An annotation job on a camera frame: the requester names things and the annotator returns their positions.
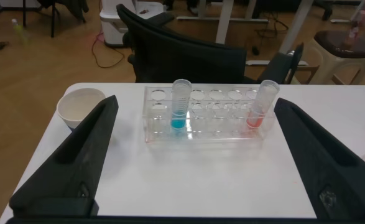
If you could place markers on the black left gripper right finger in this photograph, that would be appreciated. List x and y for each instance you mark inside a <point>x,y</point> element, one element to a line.
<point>325,161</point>

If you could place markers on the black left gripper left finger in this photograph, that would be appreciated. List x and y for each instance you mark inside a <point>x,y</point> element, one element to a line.
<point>76,161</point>

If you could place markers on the blue pigment test tube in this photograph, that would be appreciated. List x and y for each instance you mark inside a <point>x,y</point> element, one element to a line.
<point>181,105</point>

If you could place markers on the red pigment test tube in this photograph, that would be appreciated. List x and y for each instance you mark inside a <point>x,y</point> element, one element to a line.
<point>263,99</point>

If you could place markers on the clear acrylic test tube rack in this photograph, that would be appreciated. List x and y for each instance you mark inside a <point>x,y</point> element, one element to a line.
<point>213,124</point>

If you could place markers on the blue white paper cup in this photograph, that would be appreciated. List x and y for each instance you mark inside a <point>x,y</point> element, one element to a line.
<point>76,105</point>

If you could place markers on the brown top stool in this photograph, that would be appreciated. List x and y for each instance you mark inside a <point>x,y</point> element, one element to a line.
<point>344,46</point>

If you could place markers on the black power adapter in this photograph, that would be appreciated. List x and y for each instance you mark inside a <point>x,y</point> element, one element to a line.
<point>255,50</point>

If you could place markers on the black four-leg chair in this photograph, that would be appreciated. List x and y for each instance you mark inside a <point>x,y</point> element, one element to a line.
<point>54,21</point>

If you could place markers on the pink drink cup with straw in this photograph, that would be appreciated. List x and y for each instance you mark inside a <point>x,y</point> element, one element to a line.
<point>361,21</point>

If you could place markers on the green plastic bottle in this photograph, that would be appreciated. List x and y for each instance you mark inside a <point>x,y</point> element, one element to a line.
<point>18,29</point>

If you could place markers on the black office chair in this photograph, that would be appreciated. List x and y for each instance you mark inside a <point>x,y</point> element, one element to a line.
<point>185,59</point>

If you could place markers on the white double desk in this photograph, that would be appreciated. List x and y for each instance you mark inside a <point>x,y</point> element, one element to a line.
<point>224,25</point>

